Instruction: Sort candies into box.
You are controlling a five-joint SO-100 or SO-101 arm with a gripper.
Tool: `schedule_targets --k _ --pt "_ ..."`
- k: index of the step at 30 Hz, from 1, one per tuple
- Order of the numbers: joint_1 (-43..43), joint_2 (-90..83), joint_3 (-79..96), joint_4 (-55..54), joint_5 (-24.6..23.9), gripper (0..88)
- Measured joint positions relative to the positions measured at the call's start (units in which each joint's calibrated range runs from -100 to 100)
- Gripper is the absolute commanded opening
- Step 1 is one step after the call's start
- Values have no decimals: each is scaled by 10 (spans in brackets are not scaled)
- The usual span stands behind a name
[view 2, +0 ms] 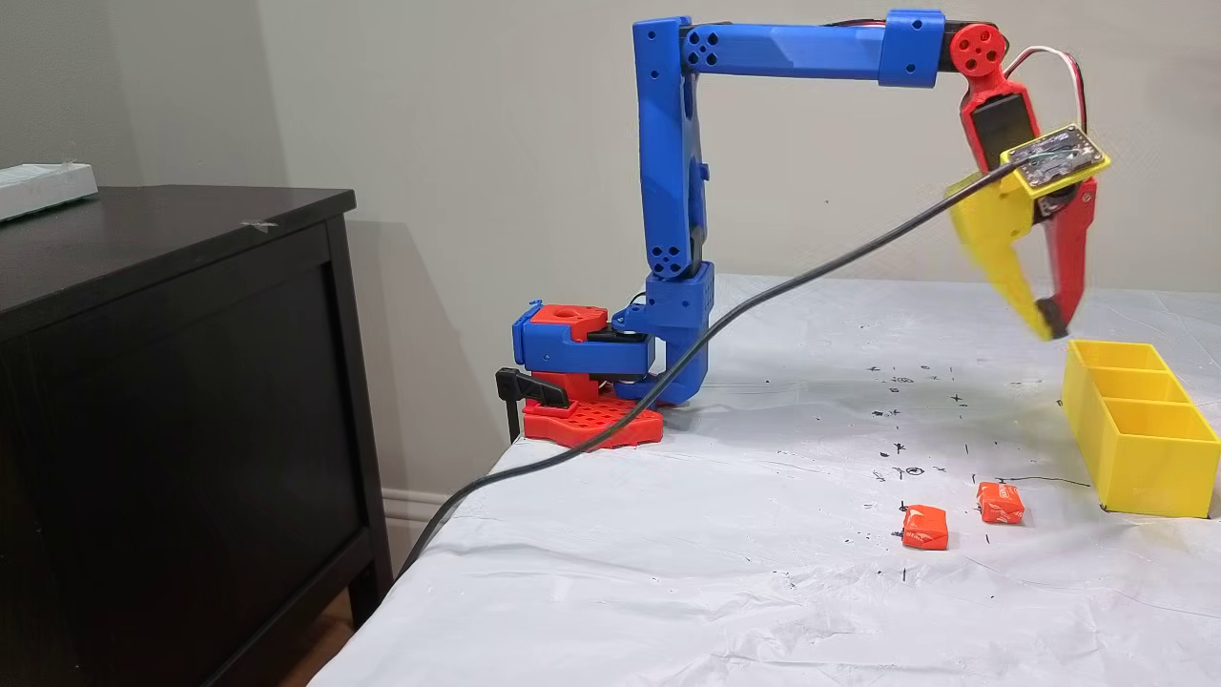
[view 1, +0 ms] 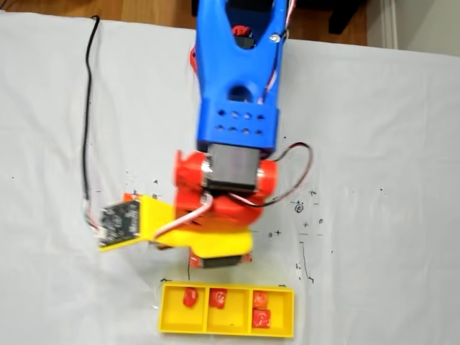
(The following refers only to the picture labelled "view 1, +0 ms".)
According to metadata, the white wall baseboard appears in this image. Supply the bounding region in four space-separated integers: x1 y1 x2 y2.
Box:
379 0 400 50

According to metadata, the black wooden dresser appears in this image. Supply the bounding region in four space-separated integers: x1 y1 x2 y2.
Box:
191 0 357 35

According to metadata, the red candy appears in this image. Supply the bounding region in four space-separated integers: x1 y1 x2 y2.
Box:
251 308 272 328
208 287 228 309
181 286 199 308

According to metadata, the yellow three-compartment box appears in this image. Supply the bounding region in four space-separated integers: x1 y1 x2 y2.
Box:
157 281 296 339

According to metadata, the black camera cable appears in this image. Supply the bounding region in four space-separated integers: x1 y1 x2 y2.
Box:
80 14 107 240

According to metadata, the red white black servo wire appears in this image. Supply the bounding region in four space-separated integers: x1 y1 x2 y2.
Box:
154 142 313 240
257 0 300 105

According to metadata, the white plastic table cover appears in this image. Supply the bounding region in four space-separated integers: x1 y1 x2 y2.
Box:
0 10 460 345

